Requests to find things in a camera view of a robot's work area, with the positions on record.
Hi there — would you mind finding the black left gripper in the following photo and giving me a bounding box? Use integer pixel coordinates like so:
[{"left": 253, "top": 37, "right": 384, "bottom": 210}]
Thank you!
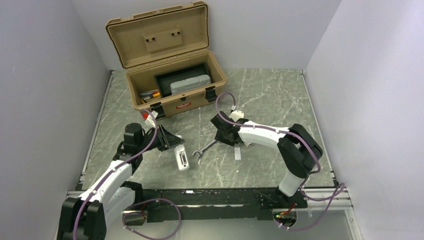
[{"left": 137, "top": 124, "right": 185, "bottom": 153}]

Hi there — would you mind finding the white remote control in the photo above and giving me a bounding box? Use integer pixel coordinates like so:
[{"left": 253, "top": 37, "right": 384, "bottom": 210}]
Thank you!
[{"left": 173, "top": 141, "right": 190, "bottom": 171}]

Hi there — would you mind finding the white remote battery cover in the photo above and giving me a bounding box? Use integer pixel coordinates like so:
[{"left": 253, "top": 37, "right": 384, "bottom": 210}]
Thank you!
[{"left": 234, "top": 146, "right": 242, "bottom": 161}]

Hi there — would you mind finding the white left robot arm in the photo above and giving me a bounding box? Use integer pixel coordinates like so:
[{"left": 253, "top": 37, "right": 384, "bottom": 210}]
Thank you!
[{"left": 56, "top": 123, "right": 185, "bottom": 240}]

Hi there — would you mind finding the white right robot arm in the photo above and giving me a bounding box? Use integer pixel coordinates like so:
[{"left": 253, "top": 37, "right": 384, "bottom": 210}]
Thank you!
[{"left": 210, "top": 111, "right": 324, "bottom": 208}]

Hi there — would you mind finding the silver combination wrench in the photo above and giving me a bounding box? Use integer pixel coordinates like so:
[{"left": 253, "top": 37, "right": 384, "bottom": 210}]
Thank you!
[{"left": 192, "top": 139, "right": 218, "bottom": 161}]

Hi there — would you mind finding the grey plastic bit case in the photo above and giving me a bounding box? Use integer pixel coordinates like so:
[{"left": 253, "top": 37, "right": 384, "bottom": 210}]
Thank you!
[{"left": 170, "top": 74, "right": 211, "bottom": 95}]

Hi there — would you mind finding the black tray in toolbox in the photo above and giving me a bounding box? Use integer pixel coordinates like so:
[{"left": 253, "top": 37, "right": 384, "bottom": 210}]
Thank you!
[{"left": 153, "top": 61, "right": 210, "bottom": 98}]

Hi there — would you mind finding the tan plastic toolbox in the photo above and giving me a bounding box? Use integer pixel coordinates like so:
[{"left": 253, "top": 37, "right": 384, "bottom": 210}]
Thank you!
[{"left": 105, "top": 1, "right": 228, "bottom": 120}]

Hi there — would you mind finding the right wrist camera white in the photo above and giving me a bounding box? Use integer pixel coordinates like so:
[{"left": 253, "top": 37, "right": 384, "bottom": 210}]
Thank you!
[{"left": 229, "top": 110, "right": 245, "bottom": 122}]

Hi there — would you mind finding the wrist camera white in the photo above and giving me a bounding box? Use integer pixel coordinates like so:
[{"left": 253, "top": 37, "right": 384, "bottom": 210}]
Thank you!
[
  {"left": 142, "top": 110, "right": 159, "bottom": 129},
  {"left": 229, "top": 110, "right": 245, "bottom": 122}
]

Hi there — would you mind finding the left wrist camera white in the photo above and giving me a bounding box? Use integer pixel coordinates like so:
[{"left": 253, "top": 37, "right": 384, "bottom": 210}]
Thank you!
[{"left": 142, "top": 110, "right": 159, "bottom": 129}]

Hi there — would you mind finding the orange handled tool in toolbox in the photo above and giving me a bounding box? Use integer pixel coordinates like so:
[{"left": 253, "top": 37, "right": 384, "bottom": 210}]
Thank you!
[{"left": 138, "top": 90, "right": 161, "bottom": 104}]

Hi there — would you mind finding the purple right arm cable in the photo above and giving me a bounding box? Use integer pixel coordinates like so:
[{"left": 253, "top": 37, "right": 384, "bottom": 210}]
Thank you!
[{"left": 215, "top": 92, "right": 346, "bottom": 232}]

